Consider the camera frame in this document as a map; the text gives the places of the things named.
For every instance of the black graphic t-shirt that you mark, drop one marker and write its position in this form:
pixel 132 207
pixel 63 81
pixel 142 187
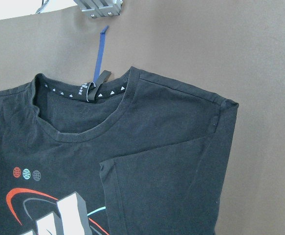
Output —
pixel 140 155

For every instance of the aluminium frame post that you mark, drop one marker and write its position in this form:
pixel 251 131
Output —
pixel 100 8

